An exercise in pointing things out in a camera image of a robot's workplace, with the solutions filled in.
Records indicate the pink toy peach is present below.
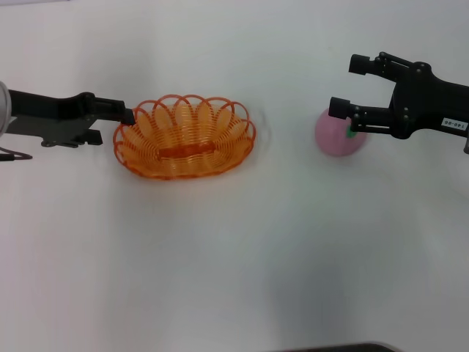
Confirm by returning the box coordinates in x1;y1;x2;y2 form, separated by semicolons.
314;108;369;158

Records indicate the black robot torso edge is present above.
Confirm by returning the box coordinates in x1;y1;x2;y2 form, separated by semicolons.
284;342;399;352

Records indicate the orange plastic wire basket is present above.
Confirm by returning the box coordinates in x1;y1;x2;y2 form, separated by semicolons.
112;94;257;180

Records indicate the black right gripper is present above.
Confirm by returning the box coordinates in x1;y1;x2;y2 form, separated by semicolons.
328;51;469;140

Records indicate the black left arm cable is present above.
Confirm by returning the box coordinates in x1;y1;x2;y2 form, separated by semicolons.
0;146;34;162

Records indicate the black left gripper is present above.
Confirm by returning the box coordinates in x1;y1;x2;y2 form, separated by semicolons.
7;89;137;149

